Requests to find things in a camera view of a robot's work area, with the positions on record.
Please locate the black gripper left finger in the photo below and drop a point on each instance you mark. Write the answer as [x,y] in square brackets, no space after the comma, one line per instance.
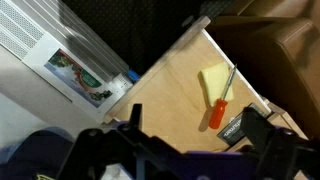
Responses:
[95,150]

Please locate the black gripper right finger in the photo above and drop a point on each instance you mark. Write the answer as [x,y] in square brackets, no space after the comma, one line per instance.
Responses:
[282,152]

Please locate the orange handled screwdriver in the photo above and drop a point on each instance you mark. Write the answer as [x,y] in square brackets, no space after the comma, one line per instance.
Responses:
[221,103]

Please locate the yellow sticky notes pad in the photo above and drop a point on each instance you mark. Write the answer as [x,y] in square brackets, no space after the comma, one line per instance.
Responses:
[215,79]

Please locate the black label card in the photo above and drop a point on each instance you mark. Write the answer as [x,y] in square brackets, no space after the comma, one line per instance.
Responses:
[235,128]

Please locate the navy blue cap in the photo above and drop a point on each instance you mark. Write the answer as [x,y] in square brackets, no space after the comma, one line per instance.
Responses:
[39,156]

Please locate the blue object on floor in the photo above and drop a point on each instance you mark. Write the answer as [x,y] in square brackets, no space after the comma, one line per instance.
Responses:
[133,75]

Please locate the colourful sticker on radiator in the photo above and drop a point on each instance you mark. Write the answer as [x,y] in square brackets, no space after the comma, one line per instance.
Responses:
[78,78]

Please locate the wooden pull-out desk shelf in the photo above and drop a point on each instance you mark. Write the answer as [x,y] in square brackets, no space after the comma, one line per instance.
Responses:
[175,107]

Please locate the brown leather armchair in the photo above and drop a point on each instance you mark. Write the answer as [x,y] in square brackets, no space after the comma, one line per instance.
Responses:
[276,45]

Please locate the white radiator heater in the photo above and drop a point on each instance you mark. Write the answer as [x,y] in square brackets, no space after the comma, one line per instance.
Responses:
[50,39]

